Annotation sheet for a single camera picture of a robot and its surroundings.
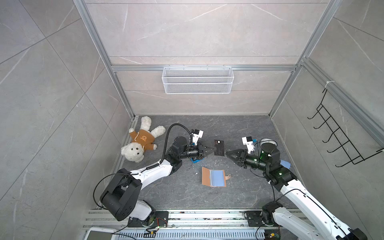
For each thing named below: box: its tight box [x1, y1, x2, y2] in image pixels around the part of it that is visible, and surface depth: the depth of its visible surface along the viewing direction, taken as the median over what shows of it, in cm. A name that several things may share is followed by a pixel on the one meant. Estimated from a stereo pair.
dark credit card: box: [214, 139, 225, 157], surface depth 74 cm
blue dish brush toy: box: [280, 159, 292, 170], surface depth 90 cm
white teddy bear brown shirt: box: [120, 116, 166, 163], surface depth 97 cm
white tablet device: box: [84, 227, 118, 240], surface depth 67 cm
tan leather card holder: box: [201, 166, 231, 188], surface depth 88 cm
